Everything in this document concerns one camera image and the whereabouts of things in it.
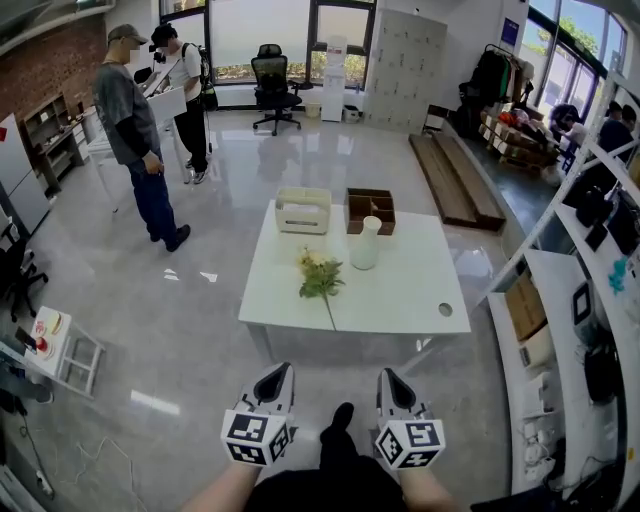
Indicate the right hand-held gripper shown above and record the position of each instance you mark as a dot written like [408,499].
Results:
[410,442]

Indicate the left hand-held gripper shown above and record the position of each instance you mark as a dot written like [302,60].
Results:
[252,435]

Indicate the yellow artificial flowers green stem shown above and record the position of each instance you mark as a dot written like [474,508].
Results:
[320,277]

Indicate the white ceramic vase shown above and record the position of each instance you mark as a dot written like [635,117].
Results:
[365,247]

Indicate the person's right forearm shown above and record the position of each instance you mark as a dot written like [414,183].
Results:
[422,492]

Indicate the person's left forearm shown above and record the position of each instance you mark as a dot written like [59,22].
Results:
[220,487]

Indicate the person's black shoe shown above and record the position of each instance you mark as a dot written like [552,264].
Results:
[344,415]

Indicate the person's black trouser leg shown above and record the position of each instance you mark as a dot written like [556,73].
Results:
[330,475]

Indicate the white paper scrap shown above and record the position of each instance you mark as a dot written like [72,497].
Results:
[171,275]
[209,276]

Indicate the brown cardboard box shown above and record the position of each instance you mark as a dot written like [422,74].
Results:
[525,307]

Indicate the white metal shelving unit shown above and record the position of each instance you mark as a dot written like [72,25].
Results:
[560,400]

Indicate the cream plastic organizer box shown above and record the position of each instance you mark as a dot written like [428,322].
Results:
[302,215]

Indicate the brown wooden organizer box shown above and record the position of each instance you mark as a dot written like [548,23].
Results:
[360,207]

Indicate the small white side table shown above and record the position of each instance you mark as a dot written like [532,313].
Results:
[67,350]

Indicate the brown wooden planks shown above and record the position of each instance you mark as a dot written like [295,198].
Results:
[455,180]

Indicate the white power strip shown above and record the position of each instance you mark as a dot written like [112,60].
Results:
[44,482]

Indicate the teal plastic object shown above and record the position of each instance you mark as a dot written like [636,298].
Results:
[618,274]

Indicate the black device on shelf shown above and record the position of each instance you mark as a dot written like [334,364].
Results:
[592,207]

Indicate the black swivel chair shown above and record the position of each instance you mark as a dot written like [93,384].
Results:
[20,280]

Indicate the wooden pallet with boxes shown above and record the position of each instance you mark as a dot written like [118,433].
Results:
[520,142]

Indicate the small white wastebasket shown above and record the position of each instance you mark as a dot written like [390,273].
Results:
[313,110]

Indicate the white storage box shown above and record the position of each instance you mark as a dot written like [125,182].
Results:
[351,114]

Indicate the white desk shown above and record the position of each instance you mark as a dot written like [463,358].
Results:
[102,150]

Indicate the black office chair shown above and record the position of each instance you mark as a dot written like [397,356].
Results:
[272,85]

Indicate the white water dispenser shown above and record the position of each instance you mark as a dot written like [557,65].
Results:
[334,85]

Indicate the clothes rack with garments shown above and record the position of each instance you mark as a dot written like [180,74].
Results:
[492,85]

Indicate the white metal lockers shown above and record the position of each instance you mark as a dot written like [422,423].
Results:
[405,70]

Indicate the grey open shelf cabinet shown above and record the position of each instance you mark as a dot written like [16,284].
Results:
[52,145]

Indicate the white cabinet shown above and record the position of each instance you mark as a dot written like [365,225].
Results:
[20,175]

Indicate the purple wall poster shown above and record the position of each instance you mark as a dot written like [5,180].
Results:
[511,32]

